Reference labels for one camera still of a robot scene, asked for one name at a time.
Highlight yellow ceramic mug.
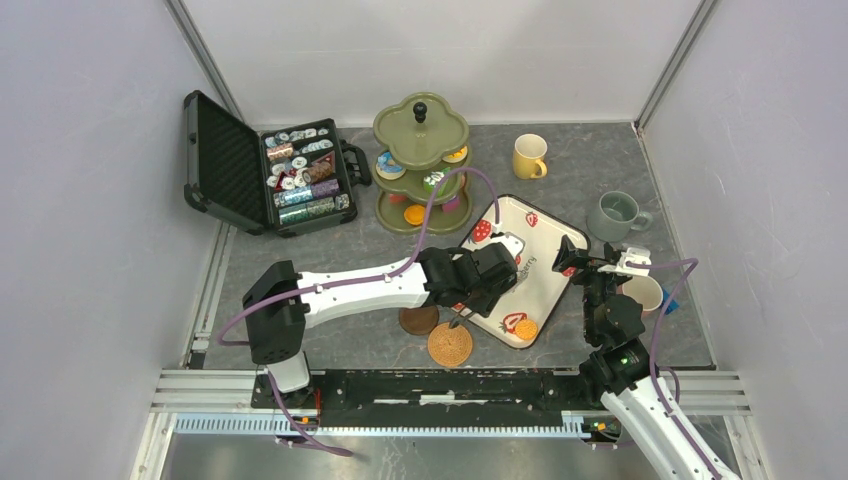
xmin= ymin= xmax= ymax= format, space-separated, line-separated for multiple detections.
xmin=512 ymin=133 xmax=548 ymax=180

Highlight woven rattan round coaster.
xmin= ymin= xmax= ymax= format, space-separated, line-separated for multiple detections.
xmin=427 ymin=323 xmax=473 ymax=368

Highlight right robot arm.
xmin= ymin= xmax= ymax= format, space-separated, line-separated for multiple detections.
xmin=552 ymin=236 xmax=736 ymax=479

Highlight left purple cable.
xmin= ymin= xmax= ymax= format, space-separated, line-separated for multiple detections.
xmin=217 ymin=166 xmax=501 ymax=458

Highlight grey-green ceramic mug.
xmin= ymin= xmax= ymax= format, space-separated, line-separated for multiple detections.
xmin=586 ymin=191 xmax=654 ymax=242

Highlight dark brown round coaster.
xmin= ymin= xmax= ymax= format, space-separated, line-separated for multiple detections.
xmin=398 ymin=306 xmax=440 ymax=336

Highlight orange macaron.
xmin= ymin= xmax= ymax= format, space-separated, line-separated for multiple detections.
xmin=403 ymin=204 xmax=427 ymax=226

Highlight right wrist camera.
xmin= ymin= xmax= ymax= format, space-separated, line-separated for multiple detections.
xmin=597 ymin=246 xmax=652 ymax=277

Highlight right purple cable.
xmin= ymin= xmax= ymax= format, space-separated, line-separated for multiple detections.
xmin=627 ymin=258 xmax=723 ymax=480

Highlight purple cake slice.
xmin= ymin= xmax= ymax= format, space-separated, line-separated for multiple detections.
xmin=440 ymin=194 xmax=462 ymax=213

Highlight blue glazed donut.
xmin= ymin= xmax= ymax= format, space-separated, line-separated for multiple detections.
xmin=376 ymin=151 xmax=406 ymax=180

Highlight strawberry print serving tray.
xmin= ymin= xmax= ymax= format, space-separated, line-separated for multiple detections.
xmin=468 ymin=194 xmax=590 ymax=349

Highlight yellow glazed donut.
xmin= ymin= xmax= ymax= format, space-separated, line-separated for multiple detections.
xmin=442 ymin=145 xmax=469 ymax=164

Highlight round orange biscuit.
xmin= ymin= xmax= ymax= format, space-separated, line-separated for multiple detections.
xmin=514 ymin=319 xmax=539 ymax=341

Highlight black poker chip case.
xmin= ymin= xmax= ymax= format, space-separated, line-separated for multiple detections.
xmin=183 ymin=91 xmax=372 ymax=238

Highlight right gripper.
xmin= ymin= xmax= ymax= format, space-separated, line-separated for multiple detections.
xmin=549 ymin=235 xmax=626 ymax=340

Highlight green three-tier dessert stand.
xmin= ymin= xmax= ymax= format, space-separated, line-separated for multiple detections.
xmin=371 ymin=92 xmax=472 ymax=234

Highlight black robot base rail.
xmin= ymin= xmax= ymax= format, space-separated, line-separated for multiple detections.
xmin=281 ymin=369 xmax=603 ymax=428

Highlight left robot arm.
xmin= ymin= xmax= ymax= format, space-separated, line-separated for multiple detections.
xmin=244 ymin=234 xmax=524 ymax=408

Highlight green triangular cake slice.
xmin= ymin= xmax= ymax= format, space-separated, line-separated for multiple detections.
xmin=422 ymin=168 xmax=452 ymax=196

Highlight purple cable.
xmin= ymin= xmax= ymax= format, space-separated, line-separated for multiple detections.
xmin=627 ymin=258 xmax=723 ymax=480
xmin=217 ymin=166 xmax=501 ymax=458

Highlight blue small object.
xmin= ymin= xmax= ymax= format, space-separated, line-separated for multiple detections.
xmin=660 ymin=288 xmax=679 ymax=315

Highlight metal serving tongs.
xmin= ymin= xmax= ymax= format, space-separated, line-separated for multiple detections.
xmin=448 ymin=308 xmax=474 ymax=329

